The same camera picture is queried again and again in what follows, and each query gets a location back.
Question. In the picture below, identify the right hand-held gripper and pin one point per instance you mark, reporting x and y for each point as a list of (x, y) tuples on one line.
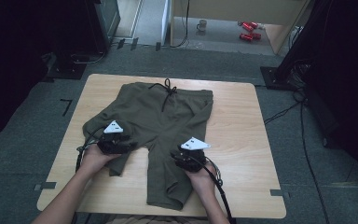
[(189, 158)]

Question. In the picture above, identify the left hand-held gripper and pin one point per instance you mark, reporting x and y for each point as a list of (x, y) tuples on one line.
[(116, 143)]

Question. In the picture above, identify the olive green shorts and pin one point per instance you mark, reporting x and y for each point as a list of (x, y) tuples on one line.
[(155, 124)]

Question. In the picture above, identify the person's right hand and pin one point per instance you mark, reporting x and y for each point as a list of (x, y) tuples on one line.
[(202, 177)]

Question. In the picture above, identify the person's left hand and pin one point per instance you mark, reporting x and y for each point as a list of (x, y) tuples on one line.
[(94, 160)]

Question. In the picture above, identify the grey tape piece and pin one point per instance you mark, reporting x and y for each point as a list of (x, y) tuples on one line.
[(278, 193), (45, 186)]

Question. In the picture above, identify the black stand base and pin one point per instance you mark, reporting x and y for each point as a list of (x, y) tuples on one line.
[(275, 77), (66, 68)]

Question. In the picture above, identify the black cabinet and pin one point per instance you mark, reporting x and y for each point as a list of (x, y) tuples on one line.
[(102, 21)]

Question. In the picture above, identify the red can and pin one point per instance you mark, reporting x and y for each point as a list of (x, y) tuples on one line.
[(247, 26), (256, 35), (254, 24), (245, 37)]

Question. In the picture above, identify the grey mug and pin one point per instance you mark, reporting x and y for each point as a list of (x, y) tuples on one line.
[(202, 25)]

